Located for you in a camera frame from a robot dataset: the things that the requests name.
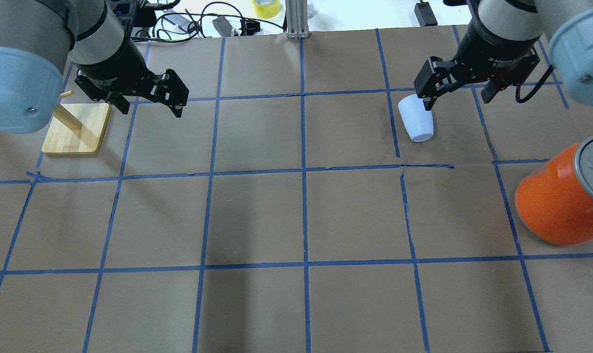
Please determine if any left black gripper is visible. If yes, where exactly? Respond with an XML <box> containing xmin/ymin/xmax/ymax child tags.
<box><xmin>74</xmin><ymin>38</ymin><xmax>189</xmax><ymax>118</ymax></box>

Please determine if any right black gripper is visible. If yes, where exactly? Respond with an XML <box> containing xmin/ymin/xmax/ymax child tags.
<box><xmin>413</xmin><ymin>22</ymin><xmax>540</xmax><ymax>110</ymax></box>

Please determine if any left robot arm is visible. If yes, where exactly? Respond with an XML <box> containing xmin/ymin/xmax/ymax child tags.
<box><xmin>0</xmin><ymin>0</ymin><xmax>189</xmax><ymax>134</ymax></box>

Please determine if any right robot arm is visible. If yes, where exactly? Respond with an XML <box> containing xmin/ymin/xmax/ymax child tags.
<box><xmin>413</xmin><ymin>0</ymin><xmax>593</xmax><ymax>110</ymax></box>

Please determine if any wooden cup rack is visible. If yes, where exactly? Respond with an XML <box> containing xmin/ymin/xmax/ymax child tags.
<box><xmin>41</xmin><ymin>102</ymin><xmax>111</xmax><ymax>155</ymax></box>

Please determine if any black power adapter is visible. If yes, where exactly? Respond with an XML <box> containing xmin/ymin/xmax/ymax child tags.
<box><xmin>413</xmin><ymin>0</ymin><xmax>438</xmax><ymax>27</ymax></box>

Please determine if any yellow tape roll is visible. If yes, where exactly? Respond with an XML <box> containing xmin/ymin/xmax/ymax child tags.
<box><xmin>251</xmin><ymin>0</ymin><xmax>281</xmax><ymax>19</ymax></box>

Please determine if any orange can container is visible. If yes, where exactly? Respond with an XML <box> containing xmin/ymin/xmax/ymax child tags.
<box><xmin>515</xmin><ymin>136</ymin><xmax>593</xmax><ymax>246</ymax></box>

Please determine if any brown paper table cover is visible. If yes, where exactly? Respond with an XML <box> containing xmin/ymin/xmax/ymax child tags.
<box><xmin>0</xmin><ymin>25</ymin><xmax>593</xmax><ymax>353</ymax></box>

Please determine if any black cable bundle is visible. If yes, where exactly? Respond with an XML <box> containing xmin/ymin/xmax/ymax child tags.
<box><xmin>129</xmin><ymin>0</ymin><xmax>284</xmax><ymax>44</ymax></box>

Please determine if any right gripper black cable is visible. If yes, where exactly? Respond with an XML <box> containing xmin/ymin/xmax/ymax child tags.
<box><xmin>515</xmin><ymin>64</ymin><xmax>557</xmax><ymax>104</ymax></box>

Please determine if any aluminium frame post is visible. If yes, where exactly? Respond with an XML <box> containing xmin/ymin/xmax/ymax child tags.
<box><xmin>285</xmin><ymin>0</ymin><xmax>310</xmax><ymax>39</ymax></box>

